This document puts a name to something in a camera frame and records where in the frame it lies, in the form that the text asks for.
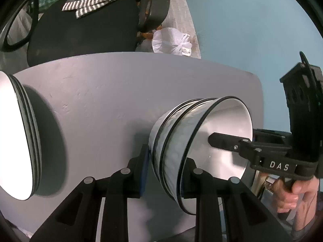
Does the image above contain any white ribbed bowl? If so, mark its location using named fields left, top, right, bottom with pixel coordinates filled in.
left=148, top=98, right=201, bottom=180
left=177, top=96, right=253, bottom=215
left=156, top=98, right=217, bottom=203

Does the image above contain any white plate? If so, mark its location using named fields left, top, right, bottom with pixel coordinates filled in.
left=1, top=71, right=42, bottom=200

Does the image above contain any person's right hand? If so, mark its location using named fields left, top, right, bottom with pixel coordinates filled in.
left=272, top=177, right=319, bottom=231

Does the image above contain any white tied plastic bag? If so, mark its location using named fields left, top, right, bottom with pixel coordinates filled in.
left=152, top=27, right=192, bottom=57

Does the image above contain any black office chair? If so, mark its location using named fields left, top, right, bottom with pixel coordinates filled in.
left=1, top=0, right=170, bottom=67

